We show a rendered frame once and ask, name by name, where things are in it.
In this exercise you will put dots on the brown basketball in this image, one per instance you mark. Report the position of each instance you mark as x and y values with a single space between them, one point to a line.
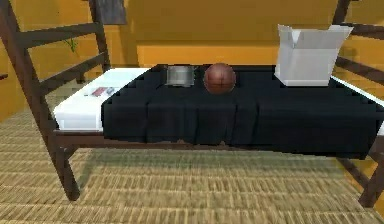
219 78

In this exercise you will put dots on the grey metal pot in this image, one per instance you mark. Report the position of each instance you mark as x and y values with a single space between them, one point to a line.
180 75

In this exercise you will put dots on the black blanket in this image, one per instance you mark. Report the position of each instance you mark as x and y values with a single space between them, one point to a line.
233 116

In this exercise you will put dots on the small red and grey book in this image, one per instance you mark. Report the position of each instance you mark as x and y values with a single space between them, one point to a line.
103 91

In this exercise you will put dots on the white open cardboard box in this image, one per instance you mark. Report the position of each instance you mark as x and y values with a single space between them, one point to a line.
308 61

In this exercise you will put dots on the small green house plant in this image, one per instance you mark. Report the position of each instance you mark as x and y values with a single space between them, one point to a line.
71 44

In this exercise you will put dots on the dark wooden bed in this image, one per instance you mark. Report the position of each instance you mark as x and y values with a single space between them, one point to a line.
31 86

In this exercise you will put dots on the dark framed wall picture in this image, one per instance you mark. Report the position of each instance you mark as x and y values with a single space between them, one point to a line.
113 11

